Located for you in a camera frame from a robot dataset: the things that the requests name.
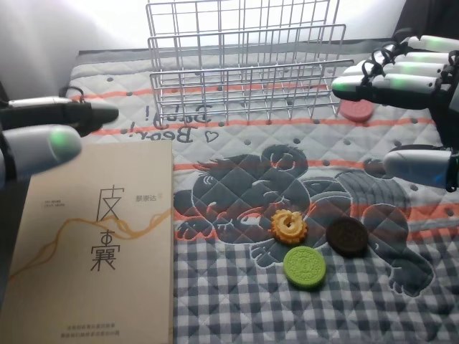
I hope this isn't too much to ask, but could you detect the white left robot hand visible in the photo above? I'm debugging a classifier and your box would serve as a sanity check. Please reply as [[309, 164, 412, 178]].
[[0, 95, 120, 189]]

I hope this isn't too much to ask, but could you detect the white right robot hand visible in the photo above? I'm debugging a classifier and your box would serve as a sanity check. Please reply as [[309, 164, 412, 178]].
[[331, 30, 459, 193]]

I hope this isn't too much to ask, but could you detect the beige paperback book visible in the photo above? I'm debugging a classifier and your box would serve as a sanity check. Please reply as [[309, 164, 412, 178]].
[[0, 140, 175, 344]]

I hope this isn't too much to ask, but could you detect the pink toy sandwich cookie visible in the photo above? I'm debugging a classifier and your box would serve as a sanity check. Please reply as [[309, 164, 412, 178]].
[[339, 100, 374, 123]]

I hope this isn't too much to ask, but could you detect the brown toy sandwich cookie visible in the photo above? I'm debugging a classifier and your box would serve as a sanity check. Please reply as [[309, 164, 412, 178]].
[[325, 216, 369, 258]]

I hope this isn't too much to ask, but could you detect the yellow toy butter cookie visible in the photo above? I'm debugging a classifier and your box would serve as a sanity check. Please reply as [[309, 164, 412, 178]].
[[270, 209, 310, 244]]

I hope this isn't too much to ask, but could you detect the green toy sandwich cookie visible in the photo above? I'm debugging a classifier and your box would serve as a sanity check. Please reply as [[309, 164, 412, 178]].
[[283, 245, 327, 291]]

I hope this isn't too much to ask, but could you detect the grey quilt with bear print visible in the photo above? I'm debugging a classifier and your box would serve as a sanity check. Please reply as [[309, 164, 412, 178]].
[[66, 48, 459, 344]]

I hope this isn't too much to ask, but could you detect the white wire rack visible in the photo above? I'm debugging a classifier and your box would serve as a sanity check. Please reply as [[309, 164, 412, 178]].
[[145, 0, 354, 121]]

